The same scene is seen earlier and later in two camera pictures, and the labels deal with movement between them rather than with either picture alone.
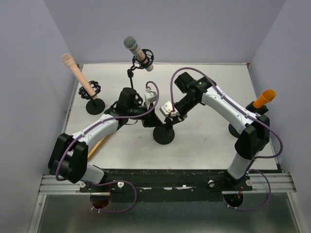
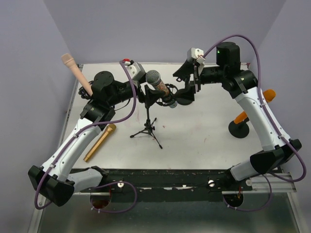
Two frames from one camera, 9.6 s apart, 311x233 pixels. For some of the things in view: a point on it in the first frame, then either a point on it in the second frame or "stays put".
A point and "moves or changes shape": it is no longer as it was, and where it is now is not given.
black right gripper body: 184,105 → 208,75
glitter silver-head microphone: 130,43 → 153,78
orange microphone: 267,96 stays put
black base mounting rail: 167,185 stays put
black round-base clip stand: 163,136 moves or changes shape
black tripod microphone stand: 137,63 moves or changes shape
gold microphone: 93,150 stays put
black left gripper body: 146,118 → 141,95
